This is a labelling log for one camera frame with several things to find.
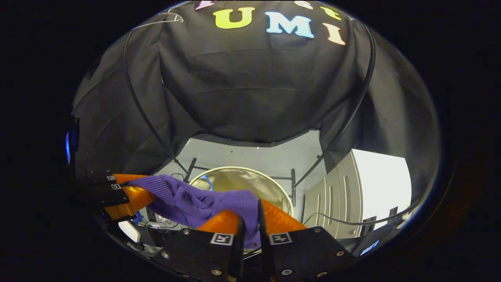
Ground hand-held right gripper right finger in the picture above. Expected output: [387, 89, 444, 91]
[257, 199, 355, 282]

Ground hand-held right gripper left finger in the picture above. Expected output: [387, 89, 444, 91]
[151, 210, 246, 282]

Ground purple knit cardigan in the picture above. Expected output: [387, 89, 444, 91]
[127, 174, 262, 249]

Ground cream laundry hamper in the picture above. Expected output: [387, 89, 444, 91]
[189, 166, 294, 257]

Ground white plastic hanger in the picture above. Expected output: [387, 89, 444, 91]
[131, 11, 184, 31]

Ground white plastic object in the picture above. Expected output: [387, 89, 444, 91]
[119, 220, 142, 244]

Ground white cabinet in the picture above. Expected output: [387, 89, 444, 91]
[303, 149, 412, 239]

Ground black cable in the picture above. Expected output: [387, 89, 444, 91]
[302, 210, 416, 227]

